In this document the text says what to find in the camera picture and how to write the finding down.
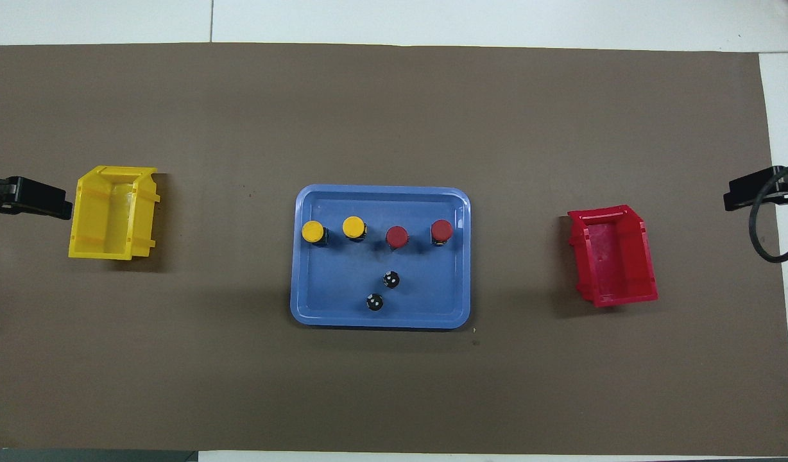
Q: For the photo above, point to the yellow push button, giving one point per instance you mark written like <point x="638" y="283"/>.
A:
<point x="312" y="231"/>
<point x="353" y="227"/>

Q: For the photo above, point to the red plastic bin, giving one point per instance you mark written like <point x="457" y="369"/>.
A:
<point x="615" y="256"/>

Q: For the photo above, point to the yellow plastic bin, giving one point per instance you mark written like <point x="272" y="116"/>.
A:
<point x="111" y="218"/>

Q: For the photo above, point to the blue plastic tray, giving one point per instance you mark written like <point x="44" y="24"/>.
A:
<point x="342" y="289"/>

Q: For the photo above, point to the brown paper table mat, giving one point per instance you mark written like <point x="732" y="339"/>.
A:
<point x="394" y="115"/>

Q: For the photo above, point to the red push button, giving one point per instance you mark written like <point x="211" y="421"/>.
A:
<point x="396" y="237"/>
<point x="441" y="230"/>

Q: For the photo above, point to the small black capacitor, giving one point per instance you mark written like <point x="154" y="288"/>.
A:
<point x="391" y="279"/>
<point x="374" y="302"/>

